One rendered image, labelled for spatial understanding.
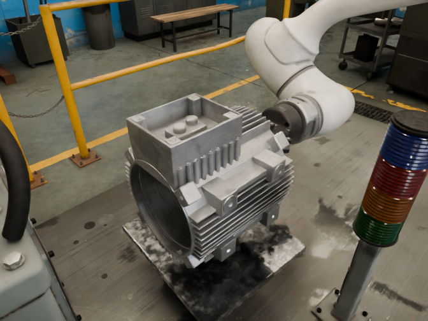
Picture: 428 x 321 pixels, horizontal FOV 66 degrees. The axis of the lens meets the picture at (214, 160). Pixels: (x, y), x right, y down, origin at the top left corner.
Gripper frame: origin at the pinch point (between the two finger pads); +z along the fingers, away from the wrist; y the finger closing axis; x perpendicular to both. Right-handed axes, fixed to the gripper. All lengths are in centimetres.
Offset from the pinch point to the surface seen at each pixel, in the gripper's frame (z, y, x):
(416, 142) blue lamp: -10.1, 23.6, -8.9
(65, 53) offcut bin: -133, -405, 83
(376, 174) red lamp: -11.4, 20.6, -2.6
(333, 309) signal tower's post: -17.1, 20.6, 30.3
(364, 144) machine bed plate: -78, -4, 23
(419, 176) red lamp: -12.1, 25.0, -4.4
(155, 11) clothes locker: -272, -412, 37
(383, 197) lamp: -11.0, 22.4, -0.1
